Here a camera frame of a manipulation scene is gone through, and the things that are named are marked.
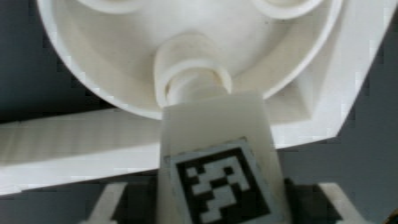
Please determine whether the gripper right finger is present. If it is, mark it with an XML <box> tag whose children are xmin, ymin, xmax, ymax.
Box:
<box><xmin>285</xmin><ymin>179</ymin><xmax>376</xmax><ymax>224</ymax></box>

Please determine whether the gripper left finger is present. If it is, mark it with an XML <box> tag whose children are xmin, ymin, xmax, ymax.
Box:
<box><xmin>86</xmin><ymin>182</ymin><xmax>153</xmax><ymax>224</ymax></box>

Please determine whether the white stool leg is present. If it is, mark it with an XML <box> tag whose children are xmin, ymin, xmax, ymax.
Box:
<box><xmin>157</xmin><ymin>69</ymin><xmax>292</xmax><ymax>224</ymax></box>

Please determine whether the white U-shaped fence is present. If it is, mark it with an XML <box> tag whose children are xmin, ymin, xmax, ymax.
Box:
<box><xmin>0</xmin><ymin>0</ymin><xmax>398</xmax><ymax>197</ymax></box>

